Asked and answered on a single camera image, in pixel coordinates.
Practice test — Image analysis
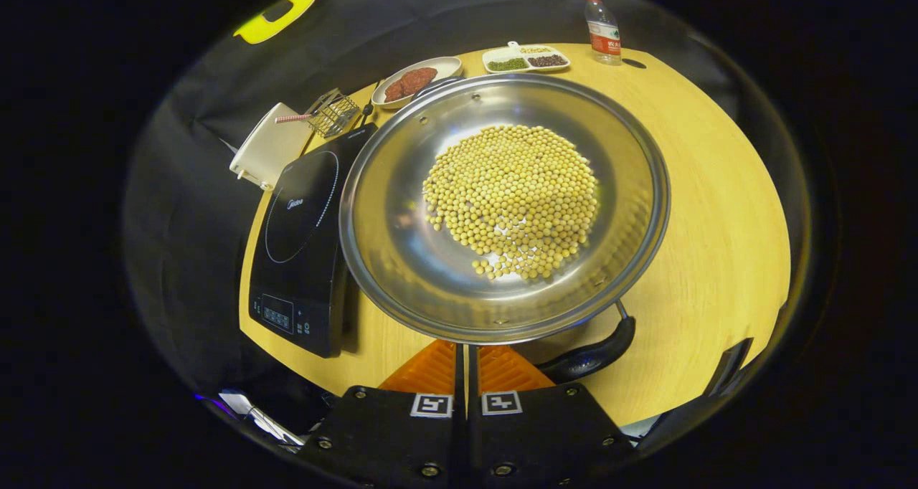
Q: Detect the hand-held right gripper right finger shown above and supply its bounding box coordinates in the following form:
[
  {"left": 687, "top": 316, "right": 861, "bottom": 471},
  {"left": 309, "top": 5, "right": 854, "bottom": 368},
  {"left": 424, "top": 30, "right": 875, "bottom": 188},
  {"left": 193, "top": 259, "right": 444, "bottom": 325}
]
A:
[{"left": 467, "top": 343, "right": 636, "bottom": 489}]

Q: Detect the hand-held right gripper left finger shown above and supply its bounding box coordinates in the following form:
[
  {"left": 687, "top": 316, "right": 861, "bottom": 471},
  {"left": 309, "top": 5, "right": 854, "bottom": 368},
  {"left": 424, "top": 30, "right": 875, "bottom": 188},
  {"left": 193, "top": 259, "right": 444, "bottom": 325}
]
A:
[{"left": 298, "top": 340, "right": 468, "bottom": 489}]

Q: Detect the stainless steel pot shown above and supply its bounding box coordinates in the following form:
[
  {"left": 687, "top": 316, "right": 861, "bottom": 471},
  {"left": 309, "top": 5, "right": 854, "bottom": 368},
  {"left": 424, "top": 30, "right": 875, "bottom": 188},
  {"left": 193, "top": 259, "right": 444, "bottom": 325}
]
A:
[{"left": 339, "top": 73, "right": 671, "bottom": 384}]

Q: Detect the black induction cooktop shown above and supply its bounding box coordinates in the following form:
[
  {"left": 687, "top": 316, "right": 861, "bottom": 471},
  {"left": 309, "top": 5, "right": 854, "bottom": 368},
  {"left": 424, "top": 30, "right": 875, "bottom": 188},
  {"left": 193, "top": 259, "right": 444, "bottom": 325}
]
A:
[{"left": 248, "top": 122, "right": 379, "bottom": 359}]

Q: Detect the pile of yellow soybeans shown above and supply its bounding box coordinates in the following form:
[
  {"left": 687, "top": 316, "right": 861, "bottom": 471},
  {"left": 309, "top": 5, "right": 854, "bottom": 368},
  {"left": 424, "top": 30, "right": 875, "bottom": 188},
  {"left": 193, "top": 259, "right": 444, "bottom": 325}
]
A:
[{"left": 422, "top": 123, "right": 600, "bottom": 280}]

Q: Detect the white toaster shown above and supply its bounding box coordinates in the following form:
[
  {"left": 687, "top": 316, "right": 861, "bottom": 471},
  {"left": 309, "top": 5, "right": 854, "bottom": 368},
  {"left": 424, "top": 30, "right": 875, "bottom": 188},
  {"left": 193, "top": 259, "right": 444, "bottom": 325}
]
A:
[{"left": 229, "top": 102, "right": 318, "bottom": 191}]

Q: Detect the large brown meat slice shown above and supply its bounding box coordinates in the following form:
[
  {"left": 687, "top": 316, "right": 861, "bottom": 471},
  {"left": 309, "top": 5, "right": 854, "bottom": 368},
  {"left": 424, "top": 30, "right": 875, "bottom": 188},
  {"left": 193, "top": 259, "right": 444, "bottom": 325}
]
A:
[{"left": 399, "top": 67, "right": 439, "bottom": 96}]

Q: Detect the white oval plate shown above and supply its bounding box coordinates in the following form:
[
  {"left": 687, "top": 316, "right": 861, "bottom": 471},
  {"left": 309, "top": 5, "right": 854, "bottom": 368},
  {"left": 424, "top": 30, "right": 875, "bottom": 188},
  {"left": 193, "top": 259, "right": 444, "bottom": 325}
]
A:
[{"left": 372, "top": 56, "right": 464, "bottom": 110}]

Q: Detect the white divided dish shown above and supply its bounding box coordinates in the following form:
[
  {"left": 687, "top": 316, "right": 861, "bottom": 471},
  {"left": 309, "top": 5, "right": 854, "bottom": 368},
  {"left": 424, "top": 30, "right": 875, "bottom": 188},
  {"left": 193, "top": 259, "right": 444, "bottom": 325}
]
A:
[{"left": 482, "top": 41, "right": 572, "bottom": 75}]

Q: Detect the clear plastic water bottle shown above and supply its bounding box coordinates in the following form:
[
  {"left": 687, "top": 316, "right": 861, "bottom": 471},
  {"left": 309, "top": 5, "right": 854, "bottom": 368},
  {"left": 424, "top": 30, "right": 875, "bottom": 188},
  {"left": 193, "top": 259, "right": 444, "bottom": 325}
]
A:
[{"left": 584, "top": 0, "right": 623, "bottom": 66}]

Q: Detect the small wire rack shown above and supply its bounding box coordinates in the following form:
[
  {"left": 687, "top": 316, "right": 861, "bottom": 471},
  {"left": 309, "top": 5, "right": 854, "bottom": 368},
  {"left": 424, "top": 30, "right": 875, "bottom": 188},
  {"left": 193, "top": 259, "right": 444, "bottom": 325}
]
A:
[{"left": 275, "top": 87, "right": 360, "bottom": 139}]

